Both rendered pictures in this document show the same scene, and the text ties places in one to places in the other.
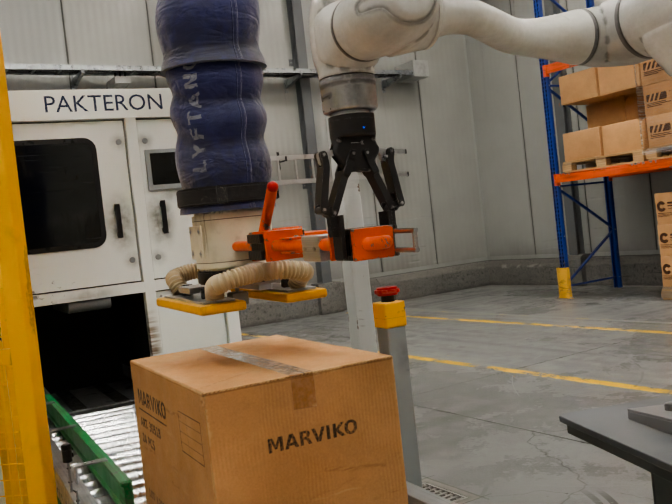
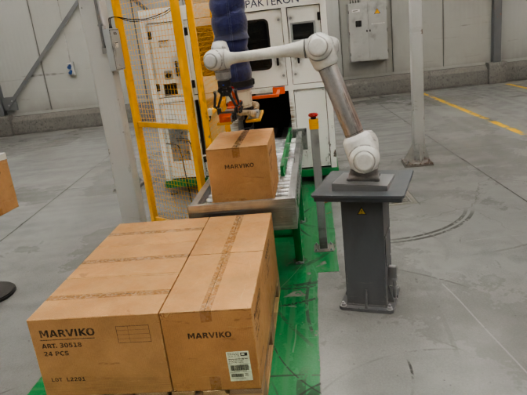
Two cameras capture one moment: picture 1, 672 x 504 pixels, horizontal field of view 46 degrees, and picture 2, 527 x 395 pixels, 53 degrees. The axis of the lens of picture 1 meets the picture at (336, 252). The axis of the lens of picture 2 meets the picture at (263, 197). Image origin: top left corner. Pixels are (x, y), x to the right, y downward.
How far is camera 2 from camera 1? 2.26 m
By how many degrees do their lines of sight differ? 37
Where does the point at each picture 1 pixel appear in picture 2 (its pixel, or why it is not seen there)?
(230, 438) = (213, 163)
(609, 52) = not seen: hidden behind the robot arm
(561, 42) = (292, 53)
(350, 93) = (218, 75)
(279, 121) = not seen: outside the picture
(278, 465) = (227, 172)
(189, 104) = not seen: hidden behind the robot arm
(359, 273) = (416, 81)
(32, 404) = (194, 143)
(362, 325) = (416, 109)
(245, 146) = (235, 69)
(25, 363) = (191, 129)
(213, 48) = (223, 37)
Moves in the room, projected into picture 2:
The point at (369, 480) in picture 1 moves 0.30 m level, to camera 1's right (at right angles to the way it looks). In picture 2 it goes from (258, 181) to (299, 184)
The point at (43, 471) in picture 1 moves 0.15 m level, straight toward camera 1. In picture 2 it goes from (198, 164) to (192, 168)
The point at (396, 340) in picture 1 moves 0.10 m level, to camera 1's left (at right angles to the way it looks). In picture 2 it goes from (314, 134) to (301, 134)
